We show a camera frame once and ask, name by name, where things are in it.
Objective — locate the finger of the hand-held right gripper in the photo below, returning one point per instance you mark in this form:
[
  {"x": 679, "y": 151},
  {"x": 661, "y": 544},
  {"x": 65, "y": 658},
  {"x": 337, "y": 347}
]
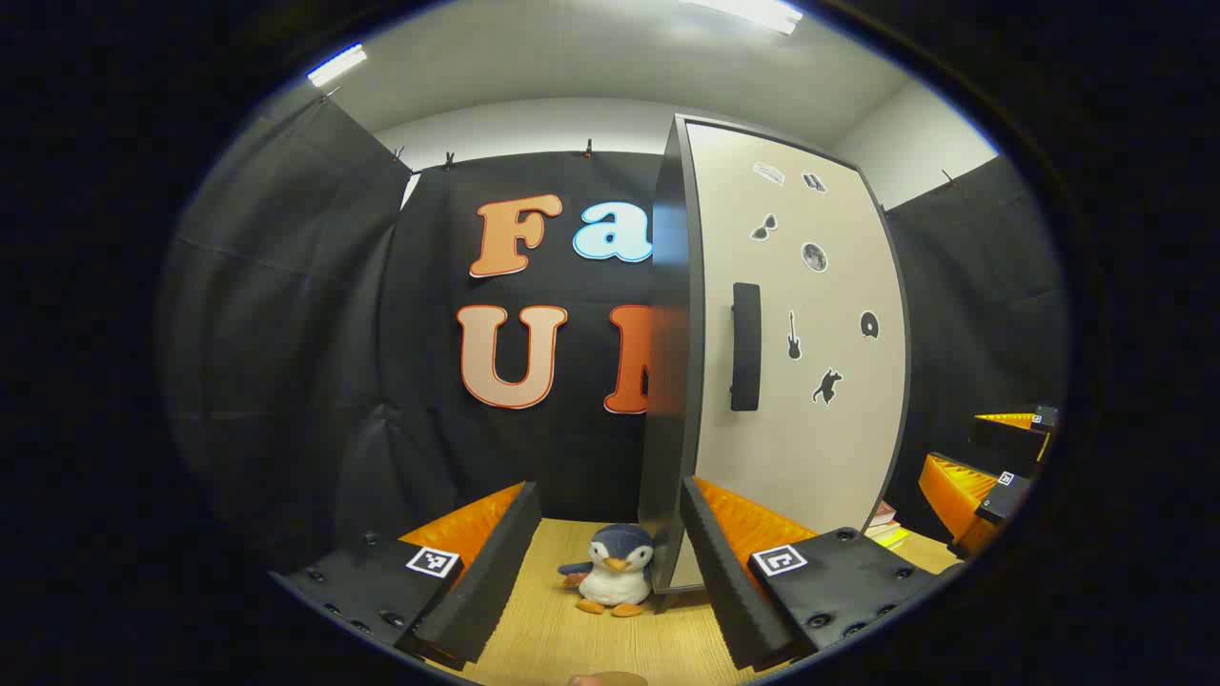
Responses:
[
  {"x": 1001, "y": 438},
  {"x": 1001, "y": 500}
]

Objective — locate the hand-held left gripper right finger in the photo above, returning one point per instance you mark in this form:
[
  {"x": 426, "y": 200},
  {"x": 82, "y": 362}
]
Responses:
[{"x": 724, "y": 591}]

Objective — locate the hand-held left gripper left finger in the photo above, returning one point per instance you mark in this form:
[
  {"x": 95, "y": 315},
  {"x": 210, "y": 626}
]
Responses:
[{"x": 496, "y": 581}]

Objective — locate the brown round coaster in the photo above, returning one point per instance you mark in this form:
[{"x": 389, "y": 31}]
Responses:
[{"x": 608, "y": 680}]

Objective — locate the grey cabinet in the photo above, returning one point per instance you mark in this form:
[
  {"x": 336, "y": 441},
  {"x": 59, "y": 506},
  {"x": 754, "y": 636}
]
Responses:
[{"x": 667, "y": 381}]

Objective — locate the penguin plush toy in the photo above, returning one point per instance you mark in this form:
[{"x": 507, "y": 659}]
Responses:
[{"x": 615, "y": 576}]

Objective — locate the yellow book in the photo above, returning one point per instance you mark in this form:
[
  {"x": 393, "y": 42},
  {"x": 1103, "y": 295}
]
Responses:
[{"x": 888, "y": 539}]

